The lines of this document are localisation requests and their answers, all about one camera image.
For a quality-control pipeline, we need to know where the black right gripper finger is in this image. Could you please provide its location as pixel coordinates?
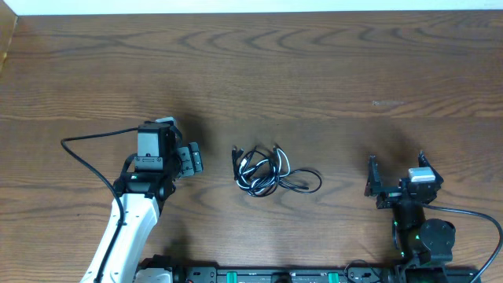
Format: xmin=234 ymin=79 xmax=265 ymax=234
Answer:
xmin=417 ymin=151 xmax=443 ymax=183
xmin=364 ymin=155 xmax=384 ymax=197

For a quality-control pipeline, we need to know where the thin black cable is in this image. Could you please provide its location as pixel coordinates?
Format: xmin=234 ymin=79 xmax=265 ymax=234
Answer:
xmin=231 ymin=145 xmax=323 ymax=197

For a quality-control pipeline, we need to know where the black and white cable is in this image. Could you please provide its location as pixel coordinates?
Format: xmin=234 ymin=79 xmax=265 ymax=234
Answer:
xmin=233 ymin=145 xmax=292 ymax=196

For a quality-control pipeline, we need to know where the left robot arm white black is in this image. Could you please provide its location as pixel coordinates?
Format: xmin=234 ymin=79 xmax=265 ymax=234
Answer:
xmin=81 ymin=117 xmax=203 ymax=282

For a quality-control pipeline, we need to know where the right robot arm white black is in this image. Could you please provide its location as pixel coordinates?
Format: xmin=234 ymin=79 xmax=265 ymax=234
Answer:
xmin=365 ymin=153 xmax=456 ymax=282

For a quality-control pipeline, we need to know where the right camera black cable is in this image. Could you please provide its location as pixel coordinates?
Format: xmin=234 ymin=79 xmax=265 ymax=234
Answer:
xmin=418 ymin=202 xmax=503 ymax=283

